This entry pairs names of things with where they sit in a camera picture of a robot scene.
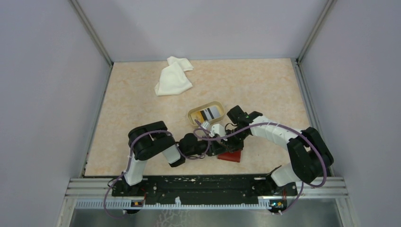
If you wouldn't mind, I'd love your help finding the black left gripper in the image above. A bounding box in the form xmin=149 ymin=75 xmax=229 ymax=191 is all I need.
xmin=185 ymin=133 xmax=229 ymax=157

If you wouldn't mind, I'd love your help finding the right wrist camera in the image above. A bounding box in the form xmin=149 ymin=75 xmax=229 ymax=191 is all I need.
xmin=209 ymin=124 xmax=227 ymax=141

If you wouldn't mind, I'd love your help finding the silver magnetic stripe card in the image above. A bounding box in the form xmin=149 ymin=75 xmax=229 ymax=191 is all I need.
xmin=200 ymin=105 xmax=221 ymax=121

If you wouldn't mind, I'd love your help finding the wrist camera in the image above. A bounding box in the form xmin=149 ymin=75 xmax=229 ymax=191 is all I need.
xmin=200 ymin=121 xmax=210 ymax=131
xmin=209 ymin=124 xmax=227 ymax=141

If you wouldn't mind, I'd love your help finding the red card holder wallet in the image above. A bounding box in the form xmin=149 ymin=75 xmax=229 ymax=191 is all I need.
xmin=217 ymin=150 xmax=242 ymax=163

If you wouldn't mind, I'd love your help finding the beige oval tray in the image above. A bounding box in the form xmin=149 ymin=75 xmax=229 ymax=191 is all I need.
xmin=187 ymin=101 xmax=226 ymax=126

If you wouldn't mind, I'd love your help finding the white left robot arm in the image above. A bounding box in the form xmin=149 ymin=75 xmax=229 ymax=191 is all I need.
xmin=123 ymin=121 xmax=229 ymax=196

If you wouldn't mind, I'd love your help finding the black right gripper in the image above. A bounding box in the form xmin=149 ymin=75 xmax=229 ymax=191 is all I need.
xmin=221 ymin=128 xmax=249 ymax=153

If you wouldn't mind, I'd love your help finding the gold VIP card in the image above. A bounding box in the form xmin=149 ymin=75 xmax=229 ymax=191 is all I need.
xmin=191 ymin=111 xmax=204 ymax=123

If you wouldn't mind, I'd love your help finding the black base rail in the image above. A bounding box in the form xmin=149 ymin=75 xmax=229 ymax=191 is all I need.
xmin=112 ymin=174 xmax=298 ymax=205

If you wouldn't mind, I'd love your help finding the white crumpled cloth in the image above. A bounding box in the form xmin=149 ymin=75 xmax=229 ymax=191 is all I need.
xmin=154 ymin=56 xmax=194 ymax=96

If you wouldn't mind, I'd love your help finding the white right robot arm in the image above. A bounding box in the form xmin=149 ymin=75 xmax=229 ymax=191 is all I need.
xmin=227 ymin=105 xmax=334 ymax=195

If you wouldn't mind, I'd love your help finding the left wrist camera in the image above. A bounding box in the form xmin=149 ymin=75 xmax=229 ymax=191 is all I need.
xmin=200 ymin=121 xmax=210 ymax=131

